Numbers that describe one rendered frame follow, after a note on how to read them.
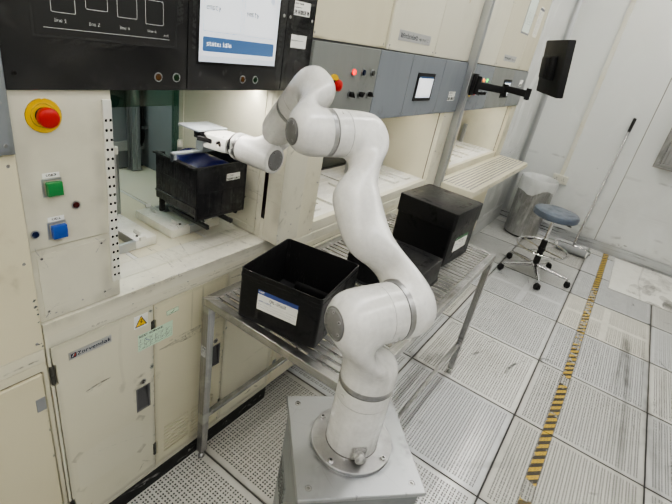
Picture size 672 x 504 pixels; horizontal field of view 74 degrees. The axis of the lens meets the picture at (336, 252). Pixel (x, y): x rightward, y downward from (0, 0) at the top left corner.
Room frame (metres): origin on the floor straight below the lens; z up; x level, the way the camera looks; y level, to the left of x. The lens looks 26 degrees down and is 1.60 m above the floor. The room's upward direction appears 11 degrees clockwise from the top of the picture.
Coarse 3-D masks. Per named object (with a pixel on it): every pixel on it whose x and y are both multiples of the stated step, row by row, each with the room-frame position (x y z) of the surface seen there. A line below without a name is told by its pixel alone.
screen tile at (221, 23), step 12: (204, 0) 1.18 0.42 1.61; (216, 0) 1.21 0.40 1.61; (228, 0) 1.25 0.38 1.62; (240, 0) 1.28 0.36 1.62; (204, 12) 1.18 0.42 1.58; (240, 12) 1.28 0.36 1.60; (204, 24) 1.18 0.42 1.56; (216, 24) 1.22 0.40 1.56; (228, 24) 1.25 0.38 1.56; (240, 24) 1.29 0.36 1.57
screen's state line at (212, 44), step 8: (208, 40) 1.20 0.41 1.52; (216, 40) 1.22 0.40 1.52; (224, 40) 1.24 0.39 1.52; (232, 40) 1.27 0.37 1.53; (208, 48) 1.20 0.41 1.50; (216, 48) 1.22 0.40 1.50; (224, 48) 1.24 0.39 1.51; (232, 48) 1.27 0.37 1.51; (240, 48) 1.29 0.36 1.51; (248, 48) 1.32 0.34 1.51; (256, 48) 1.34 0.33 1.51; (264, 48) 1.37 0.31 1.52; (272, 48) 1.40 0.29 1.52; (272, 56) 1.40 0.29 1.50
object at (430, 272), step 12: (396, 240) 1.71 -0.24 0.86; (348, 252) 1.52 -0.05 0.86; (408, 252) 1.61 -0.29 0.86; (420, 252) 1.64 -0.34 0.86; (360, 264) 1.48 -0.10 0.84; (420, 264) 1.53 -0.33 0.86; (432, 264) 1.55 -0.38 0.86; (360, 276) 1.48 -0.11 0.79; (372, 276) 1.45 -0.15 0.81; (432, 276) 1.55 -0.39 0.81
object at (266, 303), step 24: (288, 240) 1.38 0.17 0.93; (264, 264) 1.25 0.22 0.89; (288, 264) 1.38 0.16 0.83; (312, 264) 1.35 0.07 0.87; (336, 264) 1.32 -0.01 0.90; (240, 288) 1.14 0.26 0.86; (264, 288) 1.10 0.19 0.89; (288, 288) 1.07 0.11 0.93; (312, 288) 1.31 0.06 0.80; (336, 288) 1.12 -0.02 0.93; (240, 312) 1.13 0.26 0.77; (264, 312) 1.10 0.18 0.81; (288, 312) 1.07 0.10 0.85; (312, 312) 1.04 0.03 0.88; (288, 336) 1.07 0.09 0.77; (312, 336) 1.04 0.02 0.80
